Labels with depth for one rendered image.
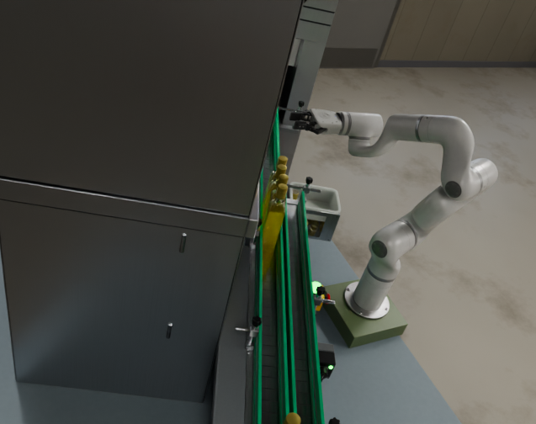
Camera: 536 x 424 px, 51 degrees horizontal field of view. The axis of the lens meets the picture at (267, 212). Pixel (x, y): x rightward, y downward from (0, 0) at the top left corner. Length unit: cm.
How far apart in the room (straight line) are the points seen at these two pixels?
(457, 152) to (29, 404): 153
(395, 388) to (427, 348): 129
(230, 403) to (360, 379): 69
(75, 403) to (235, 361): 55
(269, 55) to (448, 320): 281
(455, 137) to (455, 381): 189
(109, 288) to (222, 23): 80
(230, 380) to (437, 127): 99
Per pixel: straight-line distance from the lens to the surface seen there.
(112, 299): 162
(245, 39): 113
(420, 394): 226
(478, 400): 343
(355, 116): 203
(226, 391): 166
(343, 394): 213
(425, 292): 382
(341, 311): 227
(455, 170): 179
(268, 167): 248
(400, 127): 192
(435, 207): 192
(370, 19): 632
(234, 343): 176
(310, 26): 287
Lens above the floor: 242
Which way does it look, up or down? 38 degrees down
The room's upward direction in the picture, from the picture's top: 15 degrees clockwise
